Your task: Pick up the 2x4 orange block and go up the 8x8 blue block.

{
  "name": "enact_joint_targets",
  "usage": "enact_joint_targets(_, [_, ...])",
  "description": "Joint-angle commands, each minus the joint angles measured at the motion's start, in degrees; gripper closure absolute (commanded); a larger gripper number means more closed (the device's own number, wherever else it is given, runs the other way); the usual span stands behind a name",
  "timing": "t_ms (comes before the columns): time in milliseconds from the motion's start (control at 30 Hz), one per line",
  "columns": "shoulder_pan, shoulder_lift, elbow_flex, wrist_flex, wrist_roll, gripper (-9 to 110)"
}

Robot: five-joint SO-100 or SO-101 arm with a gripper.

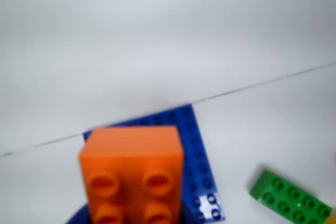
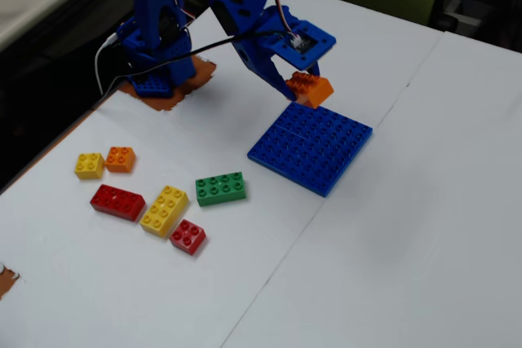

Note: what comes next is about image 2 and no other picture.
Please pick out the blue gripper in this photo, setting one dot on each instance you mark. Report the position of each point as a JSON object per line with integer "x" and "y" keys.
{"x": 254, "y": 59}

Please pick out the red 2x2 toy block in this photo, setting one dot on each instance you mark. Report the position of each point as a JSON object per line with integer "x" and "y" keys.
{"x": 187, "y": 236}

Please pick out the red 2x4 toy block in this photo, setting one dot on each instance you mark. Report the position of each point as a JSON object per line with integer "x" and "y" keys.
{"x": 117, "y": 202}

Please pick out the blue 8x8 toy baseplate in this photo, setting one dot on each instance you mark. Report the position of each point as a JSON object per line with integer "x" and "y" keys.
{"x": 310, "y": 148}

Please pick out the yellow 2x4 toy block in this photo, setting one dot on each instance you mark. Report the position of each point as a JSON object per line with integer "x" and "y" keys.
{"x": 164, "y": 211}

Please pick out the green 2x4 toy block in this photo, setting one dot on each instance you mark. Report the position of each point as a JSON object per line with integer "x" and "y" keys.
{"x": 220, "y": 189}

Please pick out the orange 2x4 toy block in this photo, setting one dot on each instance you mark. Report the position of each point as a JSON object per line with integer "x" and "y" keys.
{"x": 314, "y": 93}

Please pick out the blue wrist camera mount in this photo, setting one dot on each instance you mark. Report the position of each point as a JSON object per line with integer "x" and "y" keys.
{"x": 310, "y": 48}

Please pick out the orange 2x2 toy block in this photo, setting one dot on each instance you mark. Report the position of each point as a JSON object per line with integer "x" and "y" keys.
{"x": 120, "y": 159}

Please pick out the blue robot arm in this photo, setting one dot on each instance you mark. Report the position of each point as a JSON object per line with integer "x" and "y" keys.
{"x": 163, "y": 18}

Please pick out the yellow 2x2 toy block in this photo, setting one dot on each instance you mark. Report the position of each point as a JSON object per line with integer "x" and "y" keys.
{"x": 89, "y": 166}

